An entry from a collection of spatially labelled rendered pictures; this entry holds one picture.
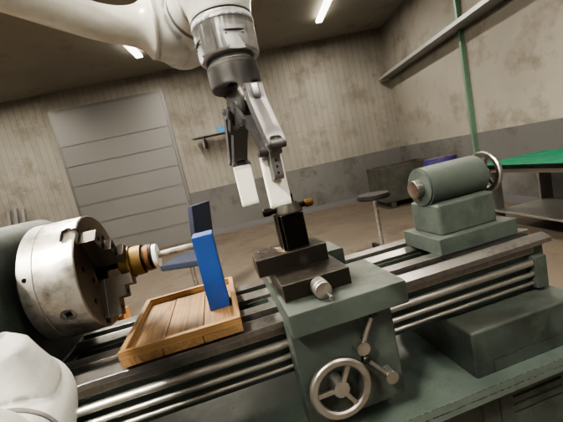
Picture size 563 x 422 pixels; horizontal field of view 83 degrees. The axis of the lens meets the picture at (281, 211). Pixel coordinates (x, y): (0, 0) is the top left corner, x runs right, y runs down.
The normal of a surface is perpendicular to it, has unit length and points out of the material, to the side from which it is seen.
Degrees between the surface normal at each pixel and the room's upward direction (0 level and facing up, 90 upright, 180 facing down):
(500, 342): 90
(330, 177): 90
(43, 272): 70
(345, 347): 90
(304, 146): 90
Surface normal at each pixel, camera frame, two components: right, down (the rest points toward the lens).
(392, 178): 0.04, 0.13
